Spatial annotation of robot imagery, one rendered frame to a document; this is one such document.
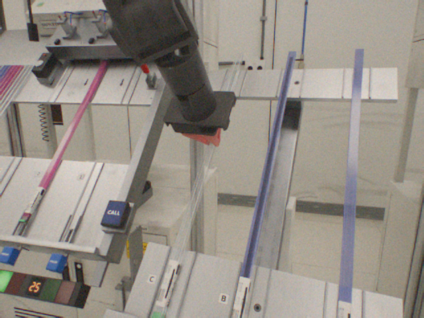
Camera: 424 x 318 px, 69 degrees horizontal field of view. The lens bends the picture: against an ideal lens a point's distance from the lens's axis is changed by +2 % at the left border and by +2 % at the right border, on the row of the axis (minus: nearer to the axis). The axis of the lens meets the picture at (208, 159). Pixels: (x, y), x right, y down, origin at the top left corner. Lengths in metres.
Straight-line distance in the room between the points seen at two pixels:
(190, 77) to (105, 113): 2.50
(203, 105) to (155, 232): 0.59
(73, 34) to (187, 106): 0.67
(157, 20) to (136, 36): 0.03
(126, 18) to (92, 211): 0.44
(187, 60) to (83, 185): 0.44
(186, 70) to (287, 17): 2.08
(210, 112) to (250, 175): 2.11
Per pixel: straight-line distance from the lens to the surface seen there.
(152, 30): 0.36
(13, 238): 0.74
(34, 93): 1.03
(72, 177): 0.76
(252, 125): 2.45
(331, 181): 2.56
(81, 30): 1.05
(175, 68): 0.39
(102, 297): 1.17
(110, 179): 0.71
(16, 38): 1.31
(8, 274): 0.75
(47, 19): 1.18
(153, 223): 0.95
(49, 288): 0.69
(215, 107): 0.46
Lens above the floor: 1.04
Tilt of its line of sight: 15 degrees down
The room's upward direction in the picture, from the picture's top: straight up
